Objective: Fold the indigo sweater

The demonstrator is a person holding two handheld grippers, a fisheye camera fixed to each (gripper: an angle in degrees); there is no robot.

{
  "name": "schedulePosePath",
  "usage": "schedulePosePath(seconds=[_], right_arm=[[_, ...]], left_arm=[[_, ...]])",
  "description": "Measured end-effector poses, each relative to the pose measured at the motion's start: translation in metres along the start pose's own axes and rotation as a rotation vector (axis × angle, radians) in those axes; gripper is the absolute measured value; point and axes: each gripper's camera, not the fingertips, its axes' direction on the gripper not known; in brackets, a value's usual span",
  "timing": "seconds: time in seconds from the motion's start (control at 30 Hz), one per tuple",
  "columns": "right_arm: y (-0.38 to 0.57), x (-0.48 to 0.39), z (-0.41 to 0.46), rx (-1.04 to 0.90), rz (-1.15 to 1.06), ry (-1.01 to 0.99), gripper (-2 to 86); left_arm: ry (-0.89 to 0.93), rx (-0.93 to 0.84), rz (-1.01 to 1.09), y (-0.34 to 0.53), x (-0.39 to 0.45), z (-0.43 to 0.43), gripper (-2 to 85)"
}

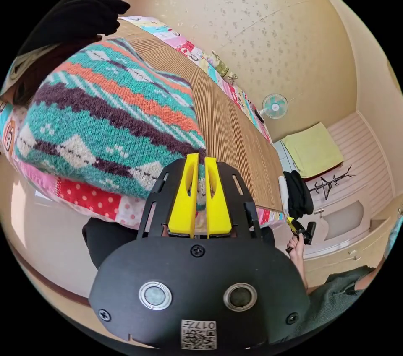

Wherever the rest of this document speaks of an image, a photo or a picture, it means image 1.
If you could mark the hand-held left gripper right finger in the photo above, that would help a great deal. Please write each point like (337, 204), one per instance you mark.
(217, 208)

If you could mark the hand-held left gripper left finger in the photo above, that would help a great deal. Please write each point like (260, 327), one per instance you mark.
(184, 205)

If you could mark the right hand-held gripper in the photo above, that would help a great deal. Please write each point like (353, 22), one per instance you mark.
(303, 234)

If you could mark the person's right forearm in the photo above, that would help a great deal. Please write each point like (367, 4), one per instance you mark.
(301, 271)

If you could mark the person's right hand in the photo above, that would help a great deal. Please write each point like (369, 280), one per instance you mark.
(297, 247)

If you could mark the pile of clothes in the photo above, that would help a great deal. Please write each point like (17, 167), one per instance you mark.
(104, 110)
(299, 195)

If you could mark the dark coat stand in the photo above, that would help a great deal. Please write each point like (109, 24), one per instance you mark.
(327, 184)

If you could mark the bed with woven mat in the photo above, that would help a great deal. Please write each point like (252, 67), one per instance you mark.
(226, 129)

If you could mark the person's body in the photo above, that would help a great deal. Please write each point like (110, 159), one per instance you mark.
(337, 302)

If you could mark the pale green fan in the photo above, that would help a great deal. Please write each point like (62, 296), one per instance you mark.
(275, 106)

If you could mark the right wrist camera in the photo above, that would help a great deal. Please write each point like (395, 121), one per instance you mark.
(311, 232)

